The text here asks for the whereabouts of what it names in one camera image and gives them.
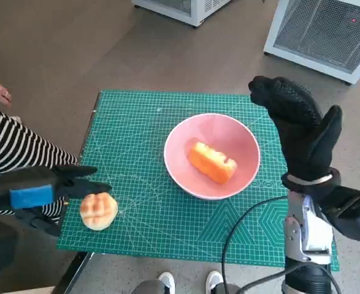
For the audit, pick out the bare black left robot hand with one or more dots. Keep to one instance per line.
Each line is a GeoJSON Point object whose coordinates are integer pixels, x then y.
{"type": "Point", "coordinates": [32, 196]}

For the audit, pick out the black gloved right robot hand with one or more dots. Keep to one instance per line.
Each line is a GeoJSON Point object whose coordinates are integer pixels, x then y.
{"type": "Point", "coordinates": [305, 141]}

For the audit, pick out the round toy bread bun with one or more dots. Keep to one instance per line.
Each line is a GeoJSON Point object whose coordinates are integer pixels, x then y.
{"type": "Point", "coordinates": [98, 212]}

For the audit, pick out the pink bowl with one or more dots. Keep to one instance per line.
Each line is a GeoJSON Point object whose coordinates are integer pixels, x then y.
{"type": "Point", "coordinates": [216, 128]}

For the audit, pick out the long braided toy bread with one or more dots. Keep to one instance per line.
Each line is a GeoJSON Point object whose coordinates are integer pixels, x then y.
{"type": "Point", "coordinates": [210, 162]}

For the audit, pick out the person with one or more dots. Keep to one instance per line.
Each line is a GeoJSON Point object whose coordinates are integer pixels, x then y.
{"type": "Point", "coordinates": [20, 147]}

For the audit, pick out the beige shoe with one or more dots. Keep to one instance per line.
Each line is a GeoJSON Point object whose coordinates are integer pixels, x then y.
{"type": "Point", "coordinates": [16, 119]}

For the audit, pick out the large white mesh cabinet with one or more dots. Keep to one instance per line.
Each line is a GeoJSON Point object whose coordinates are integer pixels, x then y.
{"type": "Point", "coordinates": [320, 33]}

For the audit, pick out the green cutting mat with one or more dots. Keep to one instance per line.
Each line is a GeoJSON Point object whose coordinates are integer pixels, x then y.
{"type": "Point", "coordinates": [155, 220]}

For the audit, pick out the dark grey leg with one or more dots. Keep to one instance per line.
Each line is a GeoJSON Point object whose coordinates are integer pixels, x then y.
{"type": "Point", "coordinates": [227, 289]}
{"type": "Point", "coordinates": [149, 288]}

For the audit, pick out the white shoe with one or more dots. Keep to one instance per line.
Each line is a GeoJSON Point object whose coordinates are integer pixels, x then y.
{"type": "Point", "coordinates": [166, 281]}
{"type": "Point", "coordinates": [214, 280]}

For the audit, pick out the small white cabinet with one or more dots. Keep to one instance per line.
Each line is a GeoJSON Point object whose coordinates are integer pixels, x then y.
{"type": "Point", "coordinates": [179, 9]}

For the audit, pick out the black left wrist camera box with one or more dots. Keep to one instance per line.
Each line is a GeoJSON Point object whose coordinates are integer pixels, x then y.
{"type": "Point", "coordinates": [41, 222]}

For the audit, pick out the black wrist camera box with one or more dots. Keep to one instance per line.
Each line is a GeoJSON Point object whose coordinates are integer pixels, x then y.
{"type": "Point", "coordinates": [357, 214]}
{"type": "Point", "coordinates": [41, 222]}

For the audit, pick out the black metal table frame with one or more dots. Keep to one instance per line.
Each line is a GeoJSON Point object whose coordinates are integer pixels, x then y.
{"type": "Point", "coordinates": [75, 272]}

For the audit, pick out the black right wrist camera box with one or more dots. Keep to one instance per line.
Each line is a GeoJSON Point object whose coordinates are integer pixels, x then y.
{"type": "Point", "coordinates": [357, 214]}

